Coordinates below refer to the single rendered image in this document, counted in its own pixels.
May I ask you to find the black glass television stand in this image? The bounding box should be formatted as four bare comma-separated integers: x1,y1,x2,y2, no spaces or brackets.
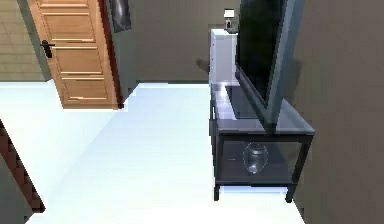
208,83,316,204

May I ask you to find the white chest of drawers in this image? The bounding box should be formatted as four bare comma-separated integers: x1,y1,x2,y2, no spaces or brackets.
208,28,240,86

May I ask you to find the clear glass vase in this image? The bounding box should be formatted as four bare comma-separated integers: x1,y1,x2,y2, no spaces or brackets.
242,142,269,175

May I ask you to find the black flat television set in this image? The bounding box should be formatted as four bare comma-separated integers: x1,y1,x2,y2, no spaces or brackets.
234,0,306,134

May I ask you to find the brown wooden room door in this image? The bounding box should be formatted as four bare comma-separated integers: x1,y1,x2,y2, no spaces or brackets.
27,0,125,111

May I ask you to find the reddish brown wooden furniture edge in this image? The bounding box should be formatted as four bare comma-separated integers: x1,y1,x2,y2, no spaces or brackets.
0,119,47,214

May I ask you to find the dark framed wall picture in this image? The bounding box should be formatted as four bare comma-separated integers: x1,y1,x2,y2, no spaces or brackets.
108,0,132,34

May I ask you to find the black door handle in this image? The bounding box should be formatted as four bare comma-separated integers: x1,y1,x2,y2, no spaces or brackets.
39,39,57,60

